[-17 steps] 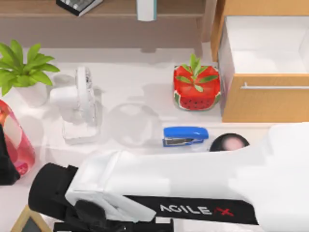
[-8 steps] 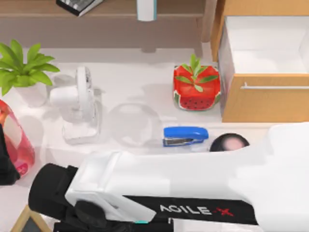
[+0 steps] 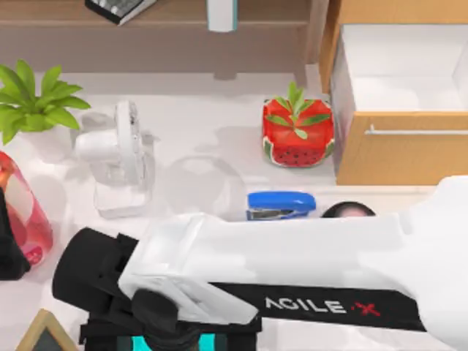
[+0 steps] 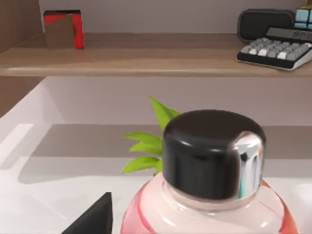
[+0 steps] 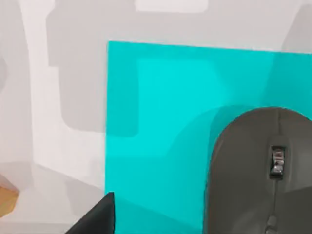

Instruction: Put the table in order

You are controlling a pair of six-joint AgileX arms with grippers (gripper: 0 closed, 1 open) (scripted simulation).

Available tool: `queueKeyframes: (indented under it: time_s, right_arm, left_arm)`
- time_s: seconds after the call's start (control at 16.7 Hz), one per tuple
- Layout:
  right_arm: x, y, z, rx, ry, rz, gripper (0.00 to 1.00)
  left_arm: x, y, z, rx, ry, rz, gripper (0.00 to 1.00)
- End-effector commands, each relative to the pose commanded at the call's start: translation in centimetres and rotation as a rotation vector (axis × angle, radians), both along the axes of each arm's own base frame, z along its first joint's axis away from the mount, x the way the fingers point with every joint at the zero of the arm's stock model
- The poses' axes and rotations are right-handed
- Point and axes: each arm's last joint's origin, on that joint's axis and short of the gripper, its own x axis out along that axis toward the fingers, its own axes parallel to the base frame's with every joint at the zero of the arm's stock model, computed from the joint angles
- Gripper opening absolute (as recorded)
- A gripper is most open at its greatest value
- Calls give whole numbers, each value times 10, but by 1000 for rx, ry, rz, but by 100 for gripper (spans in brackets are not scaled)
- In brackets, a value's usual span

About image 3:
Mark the teal object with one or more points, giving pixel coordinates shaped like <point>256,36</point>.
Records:
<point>138,344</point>

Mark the wooden framed blackboard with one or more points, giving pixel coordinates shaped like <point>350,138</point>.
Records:
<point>44,336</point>

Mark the blue stapler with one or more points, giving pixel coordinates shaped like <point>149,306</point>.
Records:
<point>281,203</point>

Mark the red and pink bottle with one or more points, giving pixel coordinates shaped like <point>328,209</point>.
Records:
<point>31,219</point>

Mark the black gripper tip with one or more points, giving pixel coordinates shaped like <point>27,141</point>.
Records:
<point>11,241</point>

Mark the white desk fan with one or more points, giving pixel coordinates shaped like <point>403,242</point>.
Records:
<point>124,146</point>

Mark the black round object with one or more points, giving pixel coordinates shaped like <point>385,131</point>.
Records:
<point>349,210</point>

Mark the watermelon pattern plant pot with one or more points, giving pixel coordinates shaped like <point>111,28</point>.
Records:
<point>296,142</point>

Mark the green plant in white pot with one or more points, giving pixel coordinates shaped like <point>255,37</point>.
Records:
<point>33,102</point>

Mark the wooden open shelf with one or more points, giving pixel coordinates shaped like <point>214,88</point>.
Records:
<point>153,47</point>

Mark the pale wooden drawer front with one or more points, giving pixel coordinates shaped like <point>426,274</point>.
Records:
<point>402,161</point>

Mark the white and teal cup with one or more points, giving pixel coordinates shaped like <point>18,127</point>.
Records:
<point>221,16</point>

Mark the pulled-out drawer with white inside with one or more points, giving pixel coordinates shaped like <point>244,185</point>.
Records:
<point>402,69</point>

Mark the wooden cupboard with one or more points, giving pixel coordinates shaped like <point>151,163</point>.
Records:
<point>384,11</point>

